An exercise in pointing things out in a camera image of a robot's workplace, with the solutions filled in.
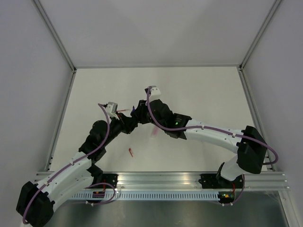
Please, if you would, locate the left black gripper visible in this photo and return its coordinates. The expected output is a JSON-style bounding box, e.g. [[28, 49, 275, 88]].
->
[[101, 112, 137, 148]]

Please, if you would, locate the pink marker pen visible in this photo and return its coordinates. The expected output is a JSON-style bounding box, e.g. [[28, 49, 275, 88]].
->
[[151, 126, 159, 138]]

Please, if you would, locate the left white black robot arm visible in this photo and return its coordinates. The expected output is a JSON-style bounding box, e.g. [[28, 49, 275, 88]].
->
[[16, 113, 139, 227]]

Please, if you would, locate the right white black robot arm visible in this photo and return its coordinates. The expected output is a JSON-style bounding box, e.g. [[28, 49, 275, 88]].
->
[[131, 99, 267, 188]]

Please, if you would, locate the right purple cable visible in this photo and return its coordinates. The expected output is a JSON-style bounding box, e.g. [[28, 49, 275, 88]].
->
[[144, 86, 279, 166]]

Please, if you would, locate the purple cable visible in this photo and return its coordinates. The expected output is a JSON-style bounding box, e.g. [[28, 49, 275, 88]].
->
[[21, 103, 112, 224], [144, 86, 279, 166]]

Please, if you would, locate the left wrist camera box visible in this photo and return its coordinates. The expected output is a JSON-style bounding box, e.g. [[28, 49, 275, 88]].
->
[[105, 102, 118, 119]]

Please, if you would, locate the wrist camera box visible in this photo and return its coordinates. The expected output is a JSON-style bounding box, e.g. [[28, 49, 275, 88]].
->
[[145, 86, 161, 99], [105, 102, 118, 119]]

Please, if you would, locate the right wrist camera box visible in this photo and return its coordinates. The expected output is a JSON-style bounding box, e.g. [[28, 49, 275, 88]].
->
[[145, 86, 161, 99]]

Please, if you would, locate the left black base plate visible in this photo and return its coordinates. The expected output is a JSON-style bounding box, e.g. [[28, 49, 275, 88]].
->
[[93, 174, 118, 189]]

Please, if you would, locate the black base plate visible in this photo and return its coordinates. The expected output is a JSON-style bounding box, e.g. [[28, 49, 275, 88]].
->
[[93, 174, 118, 189], [198, 174, 244, 189]]

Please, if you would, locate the aluminium front rail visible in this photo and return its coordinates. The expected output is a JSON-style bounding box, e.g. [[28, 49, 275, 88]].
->
[[116, 171, 290, 191]]

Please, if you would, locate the white slotted cable duct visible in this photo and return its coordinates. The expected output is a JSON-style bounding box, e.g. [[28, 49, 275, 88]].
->
[[71, 191, 220, 201]]

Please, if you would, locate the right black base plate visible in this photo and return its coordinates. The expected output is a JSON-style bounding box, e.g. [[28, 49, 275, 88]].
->
[[198, 174, 244, 189]]

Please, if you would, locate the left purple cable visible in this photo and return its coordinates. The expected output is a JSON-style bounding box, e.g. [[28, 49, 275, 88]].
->
[[21, 103, 112, 224]]

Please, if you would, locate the left aluminium frame post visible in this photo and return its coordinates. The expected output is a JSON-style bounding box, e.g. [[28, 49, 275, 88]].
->
[[30, 0, 77, 73]]

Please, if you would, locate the aluminium frame post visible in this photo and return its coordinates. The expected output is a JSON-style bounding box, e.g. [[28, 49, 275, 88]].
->
[[238, 0, 285, 71], [30, 0, 77, 73]]

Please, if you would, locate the right aluminium frame post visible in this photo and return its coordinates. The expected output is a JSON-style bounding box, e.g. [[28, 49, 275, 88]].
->
[[238, 0, 285, 71]]

